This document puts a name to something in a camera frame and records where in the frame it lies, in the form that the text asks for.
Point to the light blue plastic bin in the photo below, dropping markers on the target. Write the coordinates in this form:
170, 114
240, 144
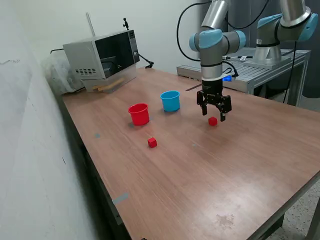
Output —
171, 103

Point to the dark tape strip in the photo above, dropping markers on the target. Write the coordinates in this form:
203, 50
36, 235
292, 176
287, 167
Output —
192, 88

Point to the red cube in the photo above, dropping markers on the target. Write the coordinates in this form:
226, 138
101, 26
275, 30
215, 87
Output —
152, 143
212, 121

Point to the white rod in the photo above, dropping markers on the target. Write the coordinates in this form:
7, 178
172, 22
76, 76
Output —
90, 23

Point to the silver microwave oven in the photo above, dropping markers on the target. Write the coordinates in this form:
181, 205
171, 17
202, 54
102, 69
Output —
82, 57

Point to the grey metal robot stand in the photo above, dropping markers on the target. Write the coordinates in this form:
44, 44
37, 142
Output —
250, 73

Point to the red plastic bin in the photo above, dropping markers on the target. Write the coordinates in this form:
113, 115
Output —
138, 116

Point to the light wooden stick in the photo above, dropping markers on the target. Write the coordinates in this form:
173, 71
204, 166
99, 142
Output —
108, 85

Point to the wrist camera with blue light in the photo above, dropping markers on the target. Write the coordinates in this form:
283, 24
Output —
228, 78

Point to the small white tag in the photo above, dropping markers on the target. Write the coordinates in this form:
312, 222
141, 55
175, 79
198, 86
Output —
243, 58

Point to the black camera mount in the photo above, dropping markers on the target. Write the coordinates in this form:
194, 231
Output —
125, 23

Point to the silver cylindrical connector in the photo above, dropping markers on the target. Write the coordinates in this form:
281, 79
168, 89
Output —
227, 57

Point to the long blue tape strip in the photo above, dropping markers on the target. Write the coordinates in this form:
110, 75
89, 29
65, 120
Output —
120, 198

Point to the grey curtain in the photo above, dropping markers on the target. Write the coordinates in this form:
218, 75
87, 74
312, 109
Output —
250, 35

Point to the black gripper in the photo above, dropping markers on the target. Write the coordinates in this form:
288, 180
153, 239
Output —
212, 87

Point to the clear plastic bag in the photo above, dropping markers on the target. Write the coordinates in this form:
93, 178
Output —
57, 72

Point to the clear plastic box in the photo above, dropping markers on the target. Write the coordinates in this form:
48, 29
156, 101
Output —
127, 75

